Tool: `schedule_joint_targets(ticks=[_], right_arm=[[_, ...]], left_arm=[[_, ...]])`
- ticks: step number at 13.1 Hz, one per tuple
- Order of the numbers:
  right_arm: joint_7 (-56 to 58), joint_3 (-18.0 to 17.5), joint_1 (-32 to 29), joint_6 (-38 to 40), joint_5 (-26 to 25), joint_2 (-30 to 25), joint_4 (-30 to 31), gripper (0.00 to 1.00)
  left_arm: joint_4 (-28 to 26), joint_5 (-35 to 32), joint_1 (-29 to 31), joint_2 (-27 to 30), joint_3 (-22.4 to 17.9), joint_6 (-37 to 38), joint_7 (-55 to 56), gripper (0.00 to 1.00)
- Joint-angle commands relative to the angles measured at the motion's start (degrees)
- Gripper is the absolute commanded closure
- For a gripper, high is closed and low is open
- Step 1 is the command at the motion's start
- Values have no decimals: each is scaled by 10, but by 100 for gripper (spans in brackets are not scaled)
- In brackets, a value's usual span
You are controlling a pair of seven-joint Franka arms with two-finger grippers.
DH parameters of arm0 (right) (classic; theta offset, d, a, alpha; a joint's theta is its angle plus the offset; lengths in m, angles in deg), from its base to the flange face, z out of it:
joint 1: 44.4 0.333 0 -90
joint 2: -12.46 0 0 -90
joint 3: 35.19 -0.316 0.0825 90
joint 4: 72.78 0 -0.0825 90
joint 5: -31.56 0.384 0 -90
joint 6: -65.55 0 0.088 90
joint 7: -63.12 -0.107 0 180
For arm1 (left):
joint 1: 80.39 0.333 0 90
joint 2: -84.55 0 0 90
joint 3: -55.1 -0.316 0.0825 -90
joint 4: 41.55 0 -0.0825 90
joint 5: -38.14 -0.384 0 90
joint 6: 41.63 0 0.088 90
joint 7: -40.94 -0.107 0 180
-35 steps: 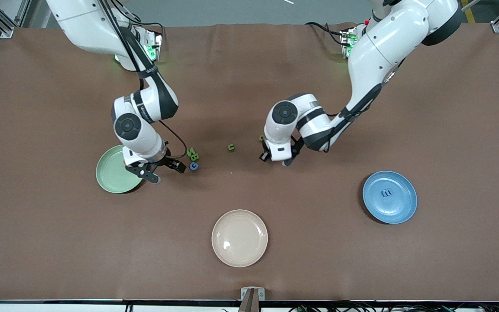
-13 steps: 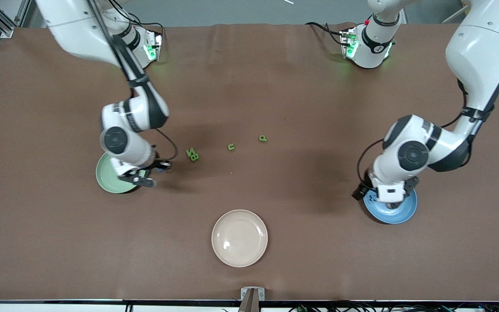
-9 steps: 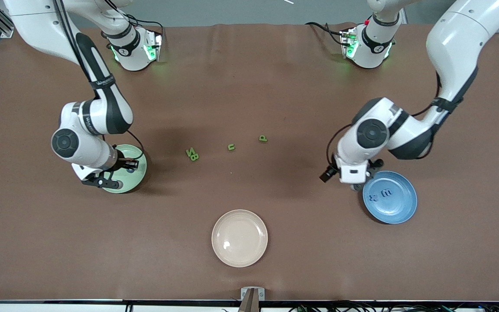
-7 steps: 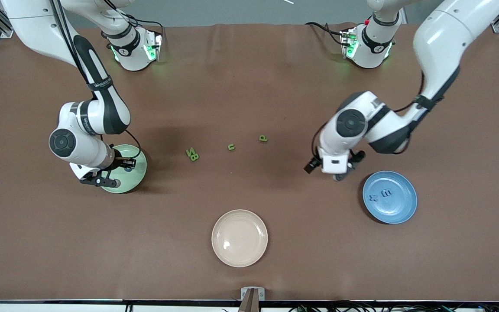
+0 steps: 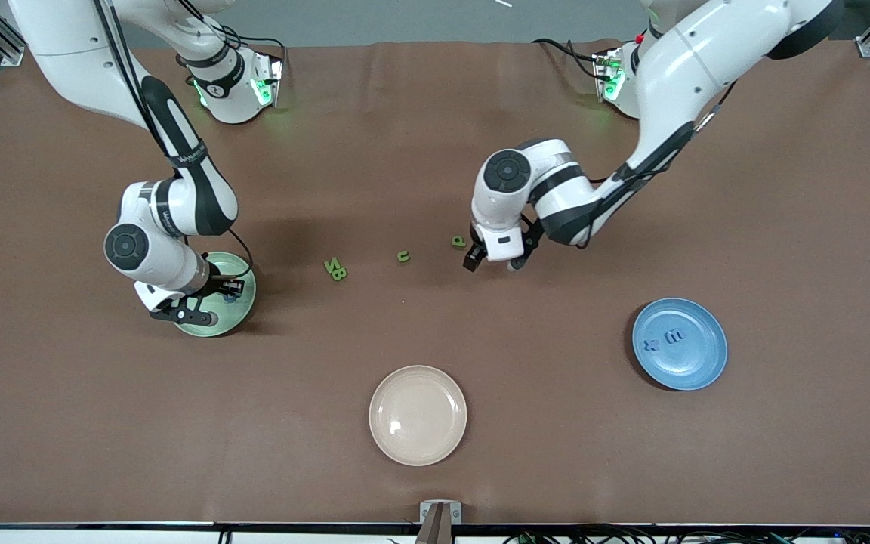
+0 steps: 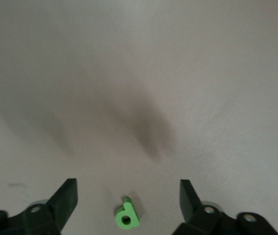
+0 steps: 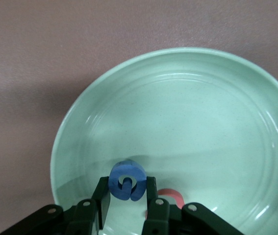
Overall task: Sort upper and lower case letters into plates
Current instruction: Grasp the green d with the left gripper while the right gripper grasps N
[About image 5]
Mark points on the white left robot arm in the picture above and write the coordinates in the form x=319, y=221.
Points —
x=707, y=60

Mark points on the green letter N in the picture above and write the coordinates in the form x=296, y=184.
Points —
x=333, y=265

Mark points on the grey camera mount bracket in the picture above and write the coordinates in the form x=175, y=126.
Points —
x=427, y=512

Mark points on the green letter B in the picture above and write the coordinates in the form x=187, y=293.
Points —
x=337, y=275

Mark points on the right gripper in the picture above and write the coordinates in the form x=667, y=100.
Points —
x=215, y=285

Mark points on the green letter p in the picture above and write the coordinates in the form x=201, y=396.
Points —
x=454, y=243

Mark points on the green plate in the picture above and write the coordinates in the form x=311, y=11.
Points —
x=235, y=313

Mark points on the beige plate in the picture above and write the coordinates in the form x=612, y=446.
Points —
x=418, y=415

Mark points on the blue letter x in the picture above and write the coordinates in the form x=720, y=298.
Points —
x=652, y=344

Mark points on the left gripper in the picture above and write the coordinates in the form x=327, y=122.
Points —
x=473, y=261

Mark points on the blue plate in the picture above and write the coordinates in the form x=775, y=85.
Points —
x=695, y=363

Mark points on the blue letter m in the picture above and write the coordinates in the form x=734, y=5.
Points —
x=675, y=333

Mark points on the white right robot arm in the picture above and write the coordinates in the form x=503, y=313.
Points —
x=80, y=45

